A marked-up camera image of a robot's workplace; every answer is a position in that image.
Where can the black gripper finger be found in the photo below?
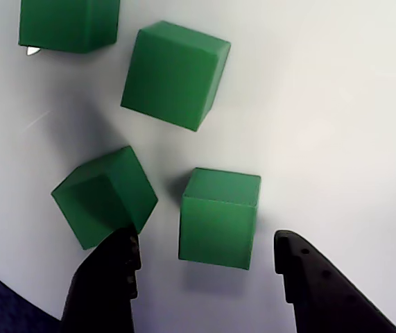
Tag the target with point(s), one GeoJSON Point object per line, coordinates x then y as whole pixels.
{"type": "Point", "coordinates": [315, 295]}
{"type": "Point", "coordinates": [104, 288]}

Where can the green cube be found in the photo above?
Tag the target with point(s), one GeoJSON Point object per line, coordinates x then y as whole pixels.
{"type": "Point", "coordinates": [218, 222]}
{"type": "Point", "coordinates": [67, 24]}
{"type": "Point", "coordinates": [104, 194]}
{"type": "Point", "coordinates": [173, 76]}

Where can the white round plate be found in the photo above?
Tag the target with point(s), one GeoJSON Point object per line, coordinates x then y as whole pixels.
{"type": "Point", "coordinates": [322, 138]}

